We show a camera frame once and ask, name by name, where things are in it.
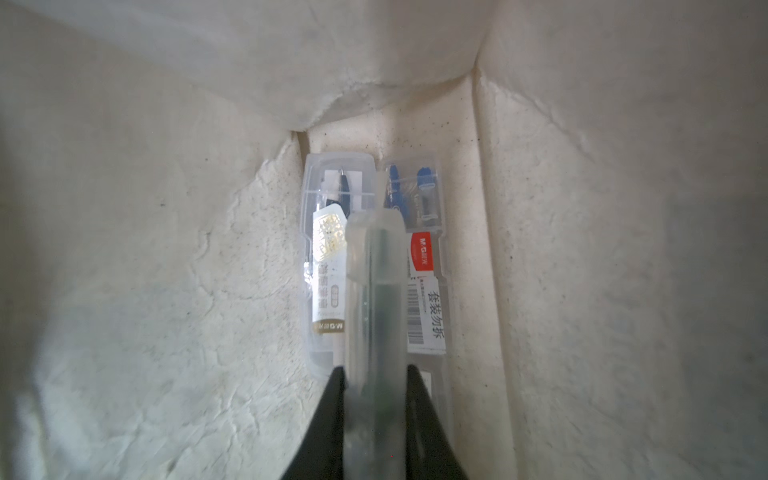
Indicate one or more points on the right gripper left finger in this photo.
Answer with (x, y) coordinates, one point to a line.
(320, 454)

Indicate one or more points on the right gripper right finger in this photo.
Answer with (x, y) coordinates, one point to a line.
(429, 455)

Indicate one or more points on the clear compass case red label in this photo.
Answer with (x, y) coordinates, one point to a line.
(376, 347)

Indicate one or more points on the beige canvas tote bag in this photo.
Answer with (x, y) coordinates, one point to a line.
(604, 176)

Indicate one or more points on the clear compass case gold label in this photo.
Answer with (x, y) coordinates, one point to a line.
(335, 185)

